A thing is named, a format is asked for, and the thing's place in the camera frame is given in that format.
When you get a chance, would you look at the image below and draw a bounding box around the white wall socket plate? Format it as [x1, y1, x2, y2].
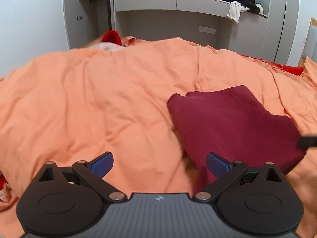
[199, 26, 217, 35]

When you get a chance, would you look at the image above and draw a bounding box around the floral patterned pillow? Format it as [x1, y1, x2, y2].
[88, 42, 123, 52]

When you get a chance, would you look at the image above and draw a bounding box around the orange duvet cover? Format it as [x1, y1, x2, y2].
[1, 38, 316, 237]

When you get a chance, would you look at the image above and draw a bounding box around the red bed sheet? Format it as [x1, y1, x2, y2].
[241, 54, 305, 76]

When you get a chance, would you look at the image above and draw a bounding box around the dark red garment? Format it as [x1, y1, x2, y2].
[167, 85, 306, 192]

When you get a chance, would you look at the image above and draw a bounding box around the red plush item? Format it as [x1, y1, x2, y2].
[101, 30, 122, 46]

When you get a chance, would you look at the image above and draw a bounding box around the grey wardrobe cabinet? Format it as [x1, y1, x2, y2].
[63, 0, 112, 49]

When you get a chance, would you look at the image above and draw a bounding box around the white cloth hanging off shelf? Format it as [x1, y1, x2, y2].
[226, 1, 250, 24]

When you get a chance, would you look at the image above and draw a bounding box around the grey built-in desk shelf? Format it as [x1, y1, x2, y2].
[115, 0, 267, 57]

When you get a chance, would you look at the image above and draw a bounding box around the grey padded headboard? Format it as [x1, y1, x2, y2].
[301, 18, 317, 63]

